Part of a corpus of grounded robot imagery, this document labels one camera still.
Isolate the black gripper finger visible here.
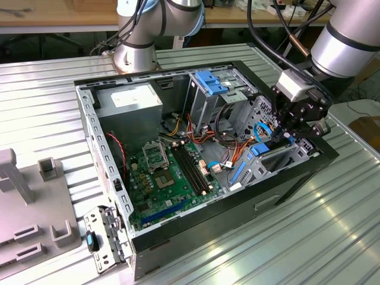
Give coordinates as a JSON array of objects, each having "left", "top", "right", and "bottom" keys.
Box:
[
  {"left": 289, "top": 118, "right": 331, "bottom": 141},
  {"left": 270, "top": 85, "right": 291, "bottom": 144}
]

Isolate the blue data wire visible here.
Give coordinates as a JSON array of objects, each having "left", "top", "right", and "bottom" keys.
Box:
[{"left": 252, "top": 122, "right": 273, "bottom": 146}]

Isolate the hard disk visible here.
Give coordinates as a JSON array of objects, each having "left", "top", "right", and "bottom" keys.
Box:
[{"left": 230, "top": 133, "right": 297, "bottom": 186}]

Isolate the grey disk bay cage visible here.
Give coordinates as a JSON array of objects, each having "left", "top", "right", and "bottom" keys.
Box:
[{"left": 227, "top": 94, "right": 323, "bottom": 191}]

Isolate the brown cardboard box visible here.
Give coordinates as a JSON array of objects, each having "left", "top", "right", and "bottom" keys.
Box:
[{"left": 347, "top": 116, "right": 380, "bottom": 149}]

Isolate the blue drive latch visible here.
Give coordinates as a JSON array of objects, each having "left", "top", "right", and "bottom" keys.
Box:
[{"left": 195, "top": 70, "right": 232, "bottom": 96}]

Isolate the grey optical drive cage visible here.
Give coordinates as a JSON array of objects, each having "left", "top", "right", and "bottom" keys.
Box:
[{"left": 182, "top": 66, "right": 259, "bottom": 134}]

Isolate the black RAM slot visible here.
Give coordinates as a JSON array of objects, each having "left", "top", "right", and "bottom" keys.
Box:
[
  {"left": 179, "top": 144, "right": 210, "bottom": 192},
  {"left": 170, "top": 145, "right": 200, "bottom": 197}
]

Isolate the white flat box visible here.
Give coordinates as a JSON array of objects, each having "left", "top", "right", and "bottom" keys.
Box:
[{"left": 283, "top": 7, "right": 306, "bottom": 18}]

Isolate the white box black lid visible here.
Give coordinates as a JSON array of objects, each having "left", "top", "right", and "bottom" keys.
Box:
[{"left": 267, "top": 3, "right": 287, "bottom": 15}]

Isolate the black open PC case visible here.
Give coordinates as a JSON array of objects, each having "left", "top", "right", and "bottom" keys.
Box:
[{"left": 72, "top": 59, "right": 340, "bottom": 281}]

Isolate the CPU socket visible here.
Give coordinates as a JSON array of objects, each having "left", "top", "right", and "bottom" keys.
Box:
[{"left": 153, "top": 169, "right": 176, "bottom": 191}]

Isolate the metal socket cover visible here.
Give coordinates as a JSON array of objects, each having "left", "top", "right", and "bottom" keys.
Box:
[{"left": 141, "top": 141, "right": 169, "bottom": 173}]

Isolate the green motherboard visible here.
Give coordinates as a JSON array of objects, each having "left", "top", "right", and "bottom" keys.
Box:
[{"left": 127, "top": 142, "right": 225, "bottom": 231}]

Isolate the blue expansion slot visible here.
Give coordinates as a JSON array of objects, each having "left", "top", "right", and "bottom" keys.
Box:
[{"left": 140, "top": 198, "right": 188, "bottom": 226}]

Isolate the grey power supply unit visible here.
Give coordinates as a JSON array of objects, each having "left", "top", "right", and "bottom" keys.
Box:
[{"left": 94, "top": 82, "right": 163, "bottom": 155}]

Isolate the long wooden desk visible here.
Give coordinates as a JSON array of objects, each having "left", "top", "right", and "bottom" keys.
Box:
[{"left": 0, "top": 0, "right": 336, "bottom": 35}]

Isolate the grey parts rack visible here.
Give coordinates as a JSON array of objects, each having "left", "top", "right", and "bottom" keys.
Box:
[{"left": 0, "top": 148, "right": 83, "bottom": 268}]

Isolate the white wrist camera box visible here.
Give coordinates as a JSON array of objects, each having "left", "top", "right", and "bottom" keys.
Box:
[{"left": 275, "top": 70, "right": 309, "bottom": 102}]

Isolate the thick black wire bundle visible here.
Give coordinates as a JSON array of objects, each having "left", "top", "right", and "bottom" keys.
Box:
[{"left": 215, "top": 103, "right": 235, "bottom": 137}]

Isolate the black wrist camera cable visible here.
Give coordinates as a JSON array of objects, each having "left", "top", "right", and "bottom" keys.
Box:
[{"left": 246, "top": 0, "right": 335, "bottom": 105}]

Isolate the mixed red orange wire bundle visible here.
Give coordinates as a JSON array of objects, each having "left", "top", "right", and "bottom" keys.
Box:
[{"left": 159, "top": 112, "right": 238, "bottom": 149}]

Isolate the red black twisted wire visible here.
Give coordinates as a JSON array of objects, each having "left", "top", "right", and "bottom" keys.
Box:
[{"left": 105, "top": 132, "right": 128, "bottom": 182}]

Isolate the square brown base plate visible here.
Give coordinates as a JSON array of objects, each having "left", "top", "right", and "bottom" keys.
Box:
[{"left": 107, "top": 50, "right": 163, "bottom": 74}]

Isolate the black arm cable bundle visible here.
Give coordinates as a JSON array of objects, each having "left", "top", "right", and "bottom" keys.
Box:
[{"left": 88, "top": 0, "right": 149, "bottom": 58}]

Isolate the blue black bracket latch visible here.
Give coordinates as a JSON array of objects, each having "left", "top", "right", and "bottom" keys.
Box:
[{"left": 85, "top": 231, "right": 100, "bottom": 253}]

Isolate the metal expansion slot bracket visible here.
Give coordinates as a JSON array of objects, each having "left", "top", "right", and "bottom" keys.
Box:
[{"left": 83, "top": 204, "right": 133, "bottom": 274}]

